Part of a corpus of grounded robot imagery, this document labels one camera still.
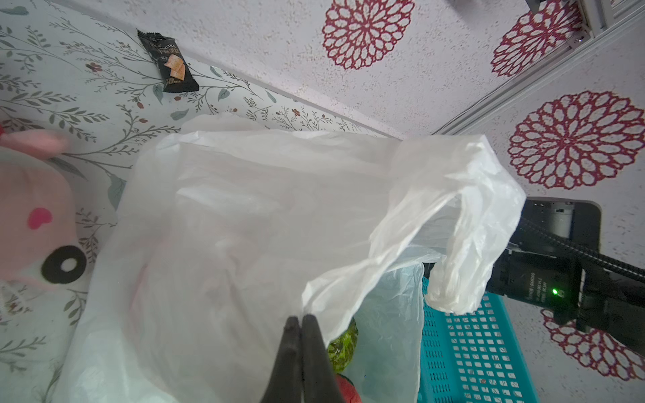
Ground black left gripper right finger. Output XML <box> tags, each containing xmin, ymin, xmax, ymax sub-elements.
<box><xmin>301</xmin><ymin>315</ymin><xmax>345</xmax><ymax>403</ymax></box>

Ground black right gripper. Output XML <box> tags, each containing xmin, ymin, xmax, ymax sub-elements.
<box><xmin>486</xmin><ymin>197</ymin><xmax>644</xmax><ymax>353</ymax></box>

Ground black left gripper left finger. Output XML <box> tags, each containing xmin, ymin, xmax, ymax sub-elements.
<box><xmin>260</xmin><ymin>317</ymin><xmax>302</xmax><ymax>403</ymax></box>

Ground light green fruit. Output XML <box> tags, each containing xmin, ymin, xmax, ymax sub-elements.
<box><xmin>328</xmin><ymin>318</ymin><xmax>359</xmax><ymax>374</ymax></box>

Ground white plastic bag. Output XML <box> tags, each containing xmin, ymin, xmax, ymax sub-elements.
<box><xmin>53</xmin><ymin>114</ymin><xmax>526</xmax><ymax>402</ymax></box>

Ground teal plastic basket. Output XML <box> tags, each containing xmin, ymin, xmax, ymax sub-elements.
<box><xmin>418</xmin><ymin>293</ymin><xmax>539</xmax><ymax>402</ymax></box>

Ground small red white object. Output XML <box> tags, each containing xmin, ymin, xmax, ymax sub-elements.
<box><xmin>1</xmin><ymin>129</ymin><xmax>87</xmax><ymax>290</ymax></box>

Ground small black snack packet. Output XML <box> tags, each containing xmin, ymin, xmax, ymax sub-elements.
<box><xmin>137</xmin><ymin>30</ymin><xmax>199</xmax><ymax>93</ymax></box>

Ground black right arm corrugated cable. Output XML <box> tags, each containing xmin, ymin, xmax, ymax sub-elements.
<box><xmin>518</xmin><ymin>216</ymin><xmax>645</xmax><ymax>284</ymax></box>

